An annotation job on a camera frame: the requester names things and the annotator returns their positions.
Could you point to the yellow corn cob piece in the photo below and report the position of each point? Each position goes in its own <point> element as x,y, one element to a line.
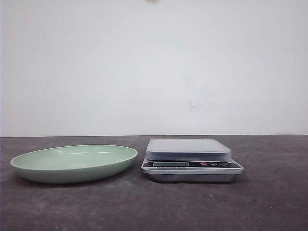
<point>152,1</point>

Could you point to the silver digital kitchen scale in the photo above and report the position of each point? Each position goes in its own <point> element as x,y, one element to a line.
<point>189,160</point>

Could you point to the light green oval plate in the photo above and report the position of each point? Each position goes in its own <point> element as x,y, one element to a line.
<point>74,164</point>

